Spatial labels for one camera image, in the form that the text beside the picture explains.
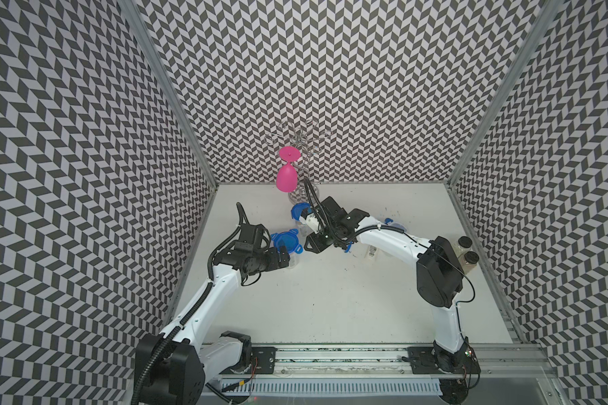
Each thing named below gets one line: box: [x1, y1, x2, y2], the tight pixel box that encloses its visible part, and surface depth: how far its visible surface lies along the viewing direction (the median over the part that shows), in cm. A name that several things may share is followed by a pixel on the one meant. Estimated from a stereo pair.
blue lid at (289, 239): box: [270, 227, 305, 254], surface depth 86 cm
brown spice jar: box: [458, 250, 480, 276], surface depth 86 cm
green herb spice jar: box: [456, 235, 473, 258], surface depth 88 cm
